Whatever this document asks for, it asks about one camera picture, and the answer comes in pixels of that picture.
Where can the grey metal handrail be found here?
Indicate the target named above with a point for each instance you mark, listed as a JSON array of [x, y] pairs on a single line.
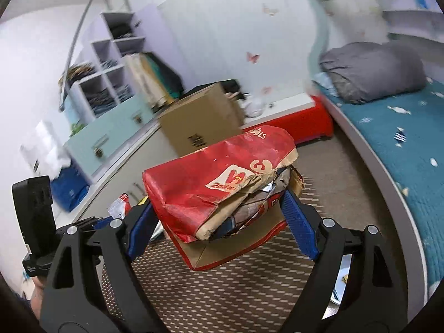
[[78, 38]]

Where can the folded jeans stack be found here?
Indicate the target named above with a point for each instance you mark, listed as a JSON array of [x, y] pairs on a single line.
[[100, 100]]

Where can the teal drawer unit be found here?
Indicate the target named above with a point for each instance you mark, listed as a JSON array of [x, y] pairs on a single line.
[[114, 128]]

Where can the teal bunk bed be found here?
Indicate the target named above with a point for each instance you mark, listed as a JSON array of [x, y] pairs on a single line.
[[383, 180]]

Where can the green plant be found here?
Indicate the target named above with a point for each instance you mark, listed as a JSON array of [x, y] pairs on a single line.
[[77, 129]]

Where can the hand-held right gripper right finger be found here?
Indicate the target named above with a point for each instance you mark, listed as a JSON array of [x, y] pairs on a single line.
[[298, 225]]

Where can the large white bag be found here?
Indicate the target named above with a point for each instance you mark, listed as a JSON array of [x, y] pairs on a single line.
[[45, 149]]

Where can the white cubby shelf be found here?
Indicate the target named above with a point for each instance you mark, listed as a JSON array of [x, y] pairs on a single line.
[[104, 52]]

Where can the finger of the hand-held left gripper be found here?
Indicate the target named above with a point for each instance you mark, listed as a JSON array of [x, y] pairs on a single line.
[[86, 222]]

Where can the round striped table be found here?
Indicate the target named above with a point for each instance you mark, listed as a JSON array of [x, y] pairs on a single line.
[[208, 295]]

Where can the dark folded clothes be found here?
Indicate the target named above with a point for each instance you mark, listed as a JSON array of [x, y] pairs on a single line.
[[122, 31]]

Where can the red white snack packet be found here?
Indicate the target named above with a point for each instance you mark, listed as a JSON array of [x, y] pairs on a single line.
[[119, 206]]

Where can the small blue box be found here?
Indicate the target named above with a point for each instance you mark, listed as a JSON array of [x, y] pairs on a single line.
[[420, 0]]

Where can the white plastic bag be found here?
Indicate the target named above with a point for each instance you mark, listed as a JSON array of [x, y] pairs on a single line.
[[256, 107]]

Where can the blue patterned bed sheet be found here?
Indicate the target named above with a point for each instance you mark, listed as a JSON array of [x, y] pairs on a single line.
[[399, 128]]

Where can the blue bag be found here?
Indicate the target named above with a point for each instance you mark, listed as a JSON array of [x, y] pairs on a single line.
[[69, 189]]

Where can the red paper bag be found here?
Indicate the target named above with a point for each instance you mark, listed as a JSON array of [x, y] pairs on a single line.
[[194, 187]]

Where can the brown cardboard box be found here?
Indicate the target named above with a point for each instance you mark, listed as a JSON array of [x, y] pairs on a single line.
[[197, 118]]

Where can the green hanging garment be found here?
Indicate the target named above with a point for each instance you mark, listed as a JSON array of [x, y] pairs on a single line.
[[160, 76]]

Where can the black bag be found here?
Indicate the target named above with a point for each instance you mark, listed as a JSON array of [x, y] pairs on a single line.
[[229, 85]]

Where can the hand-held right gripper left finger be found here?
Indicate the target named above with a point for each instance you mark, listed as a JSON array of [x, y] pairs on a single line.
[[138, 229]]

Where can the white cabinet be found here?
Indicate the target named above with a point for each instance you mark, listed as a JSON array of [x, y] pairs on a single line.
[[145, 159]]

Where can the dark hanging garment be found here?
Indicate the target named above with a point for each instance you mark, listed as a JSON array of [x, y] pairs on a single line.
[[175, 79]]

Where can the beige hanging garment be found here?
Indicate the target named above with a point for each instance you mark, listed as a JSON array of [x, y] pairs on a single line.
[[142, 79]]

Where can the faded pink butterfly sticker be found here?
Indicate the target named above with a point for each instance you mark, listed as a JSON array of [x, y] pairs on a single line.
[[267, 90]]

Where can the red storage box white lid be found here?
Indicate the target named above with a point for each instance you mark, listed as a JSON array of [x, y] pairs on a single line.
[[312, 121]]

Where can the light blue patterned pillow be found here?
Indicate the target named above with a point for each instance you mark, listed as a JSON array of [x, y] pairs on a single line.
[[326, 85]]

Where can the grey folded duvet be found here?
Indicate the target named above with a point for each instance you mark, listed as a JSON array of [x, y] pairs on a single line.
[[371, 73]]

